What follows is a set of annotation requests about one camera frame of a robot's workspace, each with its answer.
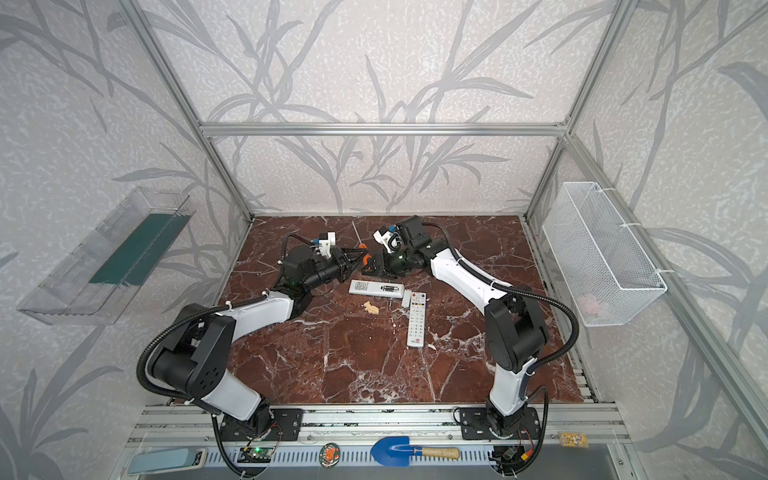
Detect white remote control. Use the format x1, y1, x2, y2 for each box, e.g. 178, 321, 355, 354
349, 279, 405, 299

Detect white battery cover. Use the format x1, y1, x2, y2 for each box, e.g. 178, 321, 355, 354
401, 289, 412, 308

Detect orange handle screwdriver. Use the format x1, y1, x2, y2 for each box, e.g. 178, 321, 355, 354
351, 221, 371, 266

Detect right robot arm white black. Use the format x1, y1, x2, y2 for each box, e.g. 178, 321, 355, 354
363, 216, 549, 438

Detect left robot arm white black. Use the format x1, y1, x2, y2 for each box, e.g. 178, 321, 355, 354
136, 243, 367, 438

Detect white remote control face up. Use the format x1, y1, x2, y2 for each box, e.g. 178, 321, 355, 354
406, 292, 427, 348

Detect small wooden animal figure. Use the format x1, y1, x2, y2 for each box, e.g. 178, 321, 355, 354
363, 301, 380, 315

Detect round orange badge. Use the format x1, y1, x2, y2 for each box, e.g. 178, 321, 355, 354
319, 442, 341, 468

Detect pink object in basket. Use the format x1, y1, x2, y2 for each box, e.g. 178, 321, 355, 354
576, 294, 608, 318

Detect small green circuit board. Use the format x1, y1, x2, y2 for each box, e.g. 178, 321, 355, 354
237, 447, 275, 465

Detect yellow small circuit board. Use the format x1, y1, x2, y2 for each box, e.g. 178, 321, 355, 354
559, 432, 589, 448

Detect grey blue flat device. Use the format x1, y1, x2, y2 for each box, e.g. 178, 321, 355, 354
127, 447, 208, 476

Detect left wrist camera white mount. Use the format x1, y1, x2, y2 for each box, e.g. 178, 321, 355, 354
313, 232, 336, 259

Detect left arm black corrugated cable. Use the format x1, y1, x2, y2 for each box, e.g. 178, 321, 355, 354
136, 232, 316, 400

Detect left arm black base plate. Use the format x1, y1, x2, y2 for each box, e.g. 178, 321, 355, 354
219, 408, 304, 442

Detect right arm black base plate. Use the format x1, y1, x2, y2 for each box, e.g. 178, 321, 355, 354
458, 405, 542, 440

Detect blue toy shovel wooden handle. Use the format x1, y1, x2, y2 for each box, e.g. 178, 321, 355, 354
370, 436, 461, 467

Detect white wire mesh basket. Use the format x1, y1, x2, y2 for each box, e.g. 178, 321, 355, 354
543, 182, 667, 327

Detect clear plastic wall bin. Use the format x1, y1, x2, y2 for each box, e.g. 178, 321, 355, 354
18, 187, 195, 326

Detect aluminium frame rail front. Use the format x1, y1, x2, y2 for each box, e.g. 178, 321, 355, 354
126, 403, 631, 448

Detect right small electronics board wires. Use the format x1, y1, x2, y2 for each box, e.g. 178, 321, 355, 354
491, 443, 538, 469

